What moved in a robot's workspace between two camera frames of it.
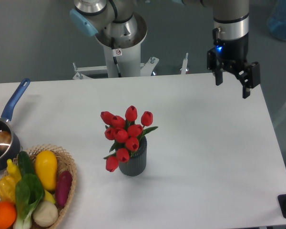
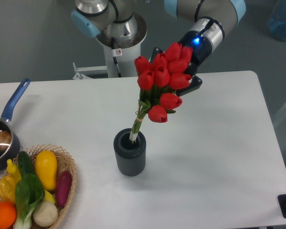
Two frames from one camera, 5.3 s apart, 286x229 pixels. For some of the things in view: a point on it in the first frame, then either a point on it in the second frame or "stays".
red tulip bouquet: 125,134 → 158,78
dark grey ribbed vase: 136,165 stays
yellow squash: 46,164 stays
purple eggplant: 64,181 stays
